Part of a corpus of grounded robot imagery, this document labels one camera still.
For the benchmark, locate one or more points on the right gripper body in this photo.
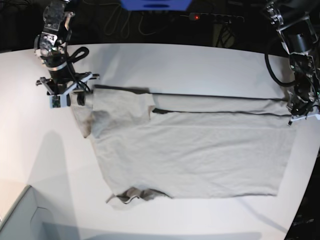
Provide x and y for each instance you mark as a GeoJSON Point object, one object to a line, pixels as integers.
{"type": "Point", "coordinates": [68, 87]}

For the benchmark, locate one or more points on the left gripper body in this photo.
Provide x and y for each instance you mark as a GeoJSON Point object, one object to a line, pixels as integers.
{"type": "Point", "coordinates": [303, 108]}

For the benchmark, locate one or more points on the light grey t-shirt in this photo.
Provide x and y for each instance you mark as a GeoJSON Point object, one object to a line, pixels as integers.
{"type": "Point", "coordinates": [185, 147]}

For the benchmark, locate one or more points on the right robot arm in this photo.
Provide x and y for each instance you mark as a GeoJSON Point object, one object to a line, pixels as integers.
{"type": "Point", "coordinates": [51, 48]}

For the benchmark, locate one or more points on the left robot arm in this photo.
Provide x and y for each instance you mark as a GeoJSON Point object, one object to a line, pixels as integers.
{"type": "Point", "coordinates": [300, 40]}

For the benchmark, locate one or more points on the blue box at top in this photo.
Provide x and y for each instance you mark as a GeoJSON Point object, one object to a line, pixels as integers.
{"type": "Point", "coordinates": [155, 5]}

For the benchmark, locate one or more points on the grey bin at corner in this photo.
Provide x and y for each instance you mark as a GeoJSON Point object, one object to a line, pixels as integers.
{"type": "Point", "coordinates": [32, 217]}

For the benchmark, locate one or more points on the black power strip red light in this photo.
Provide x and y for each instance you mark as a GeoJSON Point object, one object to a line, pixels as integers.
{"type": "Point", "coordinates": [216, 18]}

